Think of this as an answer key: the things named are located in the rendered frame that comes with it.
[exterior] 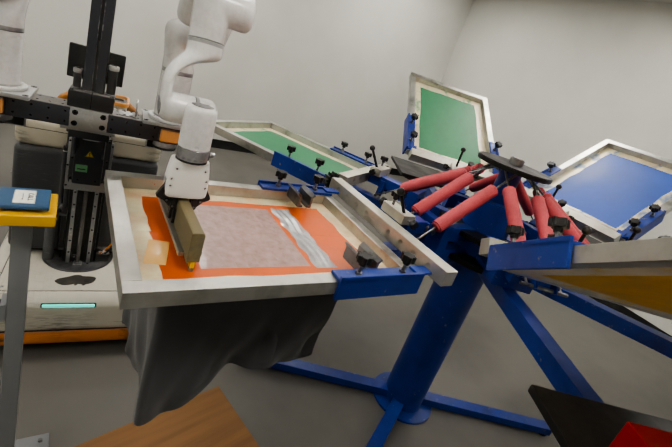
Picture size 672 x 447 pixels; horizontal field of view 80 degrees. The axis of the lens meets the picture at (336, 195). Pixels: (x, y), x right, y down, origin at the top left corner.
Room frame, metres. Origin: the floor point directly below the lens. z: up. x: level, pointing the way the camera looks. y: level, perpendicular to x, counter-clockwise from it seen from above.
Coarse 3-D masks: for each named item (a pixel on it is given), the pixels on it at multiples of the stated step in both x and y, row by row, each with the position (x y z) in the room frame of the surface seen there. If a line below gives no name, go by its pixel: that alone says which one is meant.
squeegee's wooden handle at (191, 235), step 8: (184, 200) 0.91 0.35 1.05; (176, 208) 0.90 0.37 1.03; (184, 208) 0.87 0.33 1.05; (192, 208) 0.88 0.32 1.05; (176, 216) 0.89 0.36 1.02; (184, 216) 0.84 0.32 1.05; (192, 216) 0.84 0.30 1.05; (176, 224) 0.87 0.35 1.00; (184, 224) 0.82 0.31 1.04; (192, 224) 0.81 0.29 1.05; (184, 232) 0.81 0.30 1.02; (192, 232) 0.78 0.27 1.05; (200, 232) 0.78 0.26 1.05; (184, 240) 0.80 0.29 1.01; (192, 240) 0.77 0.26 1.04; (200, 240) 0.78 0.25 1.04; (184, 248) 0.79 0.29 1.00; (192, 248) 0.77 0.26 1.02; (200, 248) 0.78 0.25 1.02; (184, 256) 0.78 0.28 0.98; (192, 256) 0.77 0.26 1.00; (200, 256) 0.78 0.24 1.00
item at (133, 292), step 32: (224, 192) 1.24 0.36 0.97; (256, 192) 1.31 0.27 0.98; (128, 224) 0.82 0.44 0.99; (352, 224) 1.31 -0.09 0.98; (128, 256) 0.71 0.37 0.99; (384, 256) 1.16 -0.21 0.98; (128, 288) 0.61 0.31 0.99; (160, 288) 0.64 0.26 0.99; (192, 288) 0.68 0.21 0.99; (224, 288) 0.71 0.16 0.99; (256, 288) 0.76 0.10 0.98; (288, 288) 0.81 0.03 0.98; (320, 288) 0.86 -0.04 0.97
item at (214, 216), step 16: (144, 208) 0.98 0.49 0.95; (160, 208) 1.01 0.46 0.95; (208, 208) 1.11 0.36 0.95; (224, 208) 1.15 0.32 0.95; (240, 208) 1.19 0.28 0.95; (256, 208) 1.23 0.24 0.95; (288, 208) 1.33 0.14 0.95; (304, 208) 1.38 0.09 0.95; (160, 224) 0.93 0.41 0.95; (208, 224) 1.02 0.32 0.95; (224, 224) 1.05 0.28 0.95; (240, 224) 1.08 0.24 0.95; (256, 224) 1.12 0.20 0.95; (272, 224) 1.16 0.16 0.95; (304, 224) 1.24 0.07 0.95; (320, 224) 1.28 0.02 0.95
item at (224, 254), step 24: (168, 240) 0.87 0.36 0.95; (216, 240) 0.95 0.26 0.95; (240, 240) 0.99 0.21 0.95; (264, 240) 1.04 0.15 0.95; (288, 240) 1.09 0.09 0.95; (336, 240) 1.20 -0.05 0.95; (168, 264) 0.78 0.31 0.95; (216, 264) 0.84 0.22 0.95; (240, 264) 0.87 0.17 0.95; (264, 264) 0.91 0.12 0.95; (288, 264) 0.95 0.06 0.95; (312, 264) 1.00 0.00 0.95; (336, 264) 1.04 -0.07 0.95
